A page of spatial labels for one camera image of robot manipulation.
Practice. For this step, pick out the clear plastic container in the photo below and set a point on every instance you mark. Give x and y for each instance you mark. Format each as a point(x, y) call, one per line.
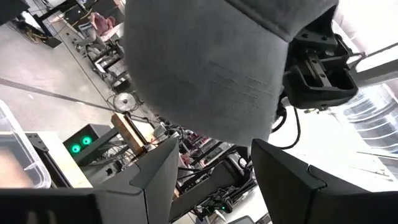
point(18, 146)

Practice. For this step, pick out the black aluminium frame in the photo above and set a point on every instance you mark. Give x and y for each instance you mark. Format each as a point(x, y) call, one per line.
point(37, 141)

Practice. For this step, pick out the person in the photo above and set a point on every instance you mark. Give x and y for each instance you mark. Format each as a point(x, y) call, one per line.
point(102, 23)

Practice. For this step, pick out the wooden plank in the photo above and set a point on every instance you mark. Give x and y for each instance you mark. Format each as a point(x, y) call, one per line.
point(127, 132)

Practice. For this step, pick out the light grey denim cap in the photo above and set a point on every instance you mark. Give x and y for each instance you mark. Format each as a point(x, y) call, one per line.
point(202, 68)

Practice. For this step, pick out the round silver disc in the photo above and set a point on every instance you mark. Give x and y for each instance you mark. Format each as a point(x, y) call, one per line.
point(124, 102)

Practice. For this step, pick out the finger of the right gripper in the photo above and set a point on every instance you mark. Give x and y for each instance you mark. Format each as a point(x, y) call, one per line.
point(320, 96)
point(317, 35)

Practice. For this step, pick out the black box with green lights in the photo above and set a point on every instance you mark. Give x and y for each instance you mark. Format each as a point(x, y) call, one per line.
point(93, 132)

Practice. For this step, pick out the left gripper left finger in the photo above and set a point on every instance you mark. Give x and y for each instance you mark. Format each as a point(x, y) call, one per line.
point(124, 205)

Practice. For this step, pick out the grey office chair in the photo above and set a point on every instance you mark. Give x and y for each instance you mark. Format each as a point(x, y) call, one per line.
point(90, 40)

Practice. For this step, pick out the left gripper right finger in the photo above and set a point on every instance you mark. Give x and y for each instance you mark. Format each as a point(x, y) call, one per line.
point(311, 202)

